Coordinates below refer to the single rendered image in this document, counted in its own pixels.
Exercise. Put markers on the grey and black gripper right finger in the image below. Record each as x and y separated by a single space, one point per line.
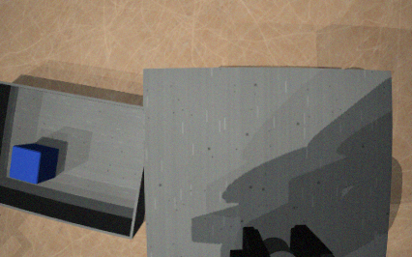
303 243

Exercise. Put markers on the blue block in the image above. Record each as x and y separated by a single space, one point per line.
33 163

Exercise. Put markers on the grey open box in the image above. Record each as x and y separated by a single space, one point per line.
100 153

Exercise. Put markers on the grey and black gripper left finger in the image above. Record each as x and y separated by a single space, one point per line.
253 245

